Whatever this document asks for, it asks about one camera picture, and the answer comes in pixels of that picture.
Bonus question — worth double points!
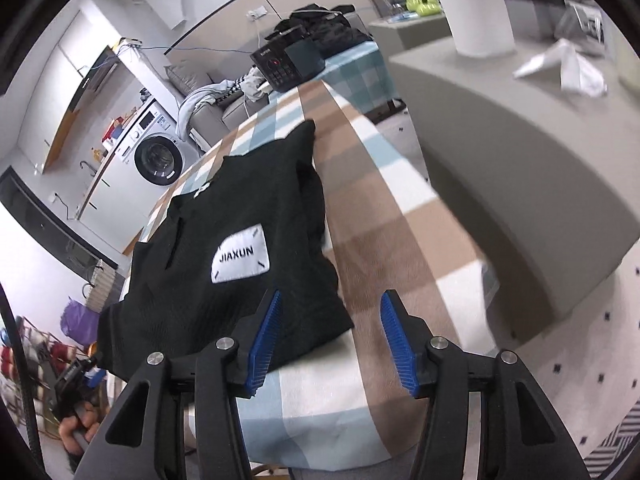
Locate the white washing machine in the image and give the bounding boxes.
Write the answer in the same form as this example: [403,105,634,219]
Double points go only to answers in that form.
[102,99,201,188]

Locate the metal shoe rack with shoes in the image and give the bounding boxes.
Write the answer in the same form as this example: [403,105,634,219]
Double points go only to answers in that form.
[0,315,96,436]

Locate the light grey cloth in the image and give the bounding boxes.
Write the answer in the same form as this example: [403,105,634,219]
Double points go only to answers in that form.
[177,79,241,141]

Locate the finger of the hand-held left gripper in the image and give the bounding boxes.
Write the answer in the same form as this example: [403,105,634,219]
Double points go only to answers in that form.
[82,356,108,391]

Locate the silver range hood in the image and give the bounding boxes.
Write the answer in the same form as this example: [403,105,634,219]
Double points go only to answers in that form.
[67,45,121,116]

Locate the woven basket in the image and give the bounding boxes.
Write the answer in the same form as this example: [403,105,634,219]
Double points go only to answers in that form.
[82,260,126,311]

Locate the white dotted rug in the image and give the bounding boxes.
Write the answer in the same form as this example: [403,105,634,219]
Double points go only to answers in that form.
[490,255,640,480]

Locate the teal checkered tablecloth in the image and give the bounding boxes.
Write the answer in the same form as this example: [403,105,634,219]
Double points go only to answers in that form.
[317,40,401,121]

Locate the black cable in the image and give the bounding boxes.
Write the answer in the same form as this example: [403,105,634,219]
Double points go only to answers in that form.
[0,285,46,480]

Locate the purple bag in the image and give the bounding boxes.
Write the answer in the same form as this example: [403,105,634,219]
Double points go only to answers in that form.
[61,297,101,348]

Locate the crumpled white paper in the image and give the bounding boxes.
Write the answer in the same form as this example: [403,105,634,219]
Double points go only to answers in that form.
[512,40,610,98]

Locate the black knit sweater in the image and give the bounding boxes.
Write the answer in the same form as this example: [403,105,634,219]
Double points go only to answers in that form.
[95,119,356,383]

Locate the black jacket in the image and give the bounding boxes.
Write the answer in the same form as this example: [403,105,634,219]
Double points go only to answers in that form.
[272,4,371,58]

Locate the person's left hand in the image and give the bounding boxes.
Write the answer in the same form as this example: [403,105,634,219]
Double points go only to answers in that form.
[57,404,105,462]

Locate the grey box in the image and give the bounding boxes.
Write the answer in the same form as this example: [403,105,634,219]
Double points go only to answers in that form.
[367,10,453,53]
[387,35,640,351]

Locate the black electric pressure cooker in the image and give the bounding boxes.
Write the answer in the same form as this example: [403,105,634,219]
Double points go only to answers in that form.
[250,25,326,93]

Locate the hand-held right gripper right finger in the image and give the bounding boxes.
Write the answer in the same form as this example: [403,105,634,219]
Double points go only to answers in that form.
[379,290,593,480]

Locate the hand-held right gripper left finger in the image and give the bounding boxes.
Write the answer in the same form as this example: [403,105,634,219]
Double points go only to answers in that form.
[75,287,283,480]

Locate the white kitchen base cabinet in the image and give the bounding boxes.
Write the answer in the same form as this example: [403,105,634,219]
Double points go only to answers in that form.
[75,147,166,256]

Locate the white wall cabinets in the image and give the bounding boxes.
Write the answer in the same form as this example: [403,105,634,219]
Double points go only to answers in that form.
[42,10,118,173]

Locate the brown blue checkered blanket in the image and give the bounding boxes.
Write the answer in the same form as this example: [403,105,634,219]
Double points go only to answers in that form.
[120,80,501,473]

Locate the white paper towel roll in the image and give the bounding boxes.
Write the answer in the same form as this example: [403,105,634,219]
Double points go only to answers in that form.
[425,0,517,57]

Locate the grey sofa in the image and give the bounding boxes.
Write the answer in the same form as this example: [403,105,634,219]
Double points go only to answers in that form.
[167,40,281,156]

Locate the green toy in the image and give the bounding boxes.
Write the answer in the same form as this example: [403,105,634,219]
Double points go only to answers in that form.
[404,0,443,16]

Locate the black glass door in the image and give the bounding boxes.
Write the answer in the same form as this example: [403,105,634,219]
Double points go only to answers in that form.
[0,167,120,286]

